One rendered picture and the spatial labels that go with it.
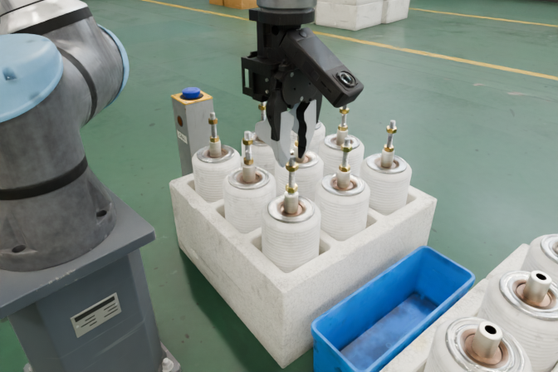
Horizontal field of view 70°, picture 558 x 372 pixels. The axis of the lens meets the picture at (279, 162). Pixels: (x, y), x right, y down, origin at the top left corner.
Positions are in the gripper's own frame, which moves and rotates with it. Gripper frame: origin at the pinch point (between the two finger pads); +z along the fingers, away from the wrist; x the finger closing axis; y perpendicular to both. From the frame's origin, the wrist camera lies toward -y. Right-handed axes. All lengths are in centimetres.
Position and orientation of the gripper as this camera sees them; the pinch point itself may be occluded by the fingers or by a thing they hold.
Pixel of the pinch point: (295, 155)
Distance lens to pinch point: 58.6
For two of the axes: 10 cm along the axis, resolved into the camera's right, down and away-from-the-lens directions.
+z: 0.0, 8.7, 4.9
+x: -7.0, 3.5, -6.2
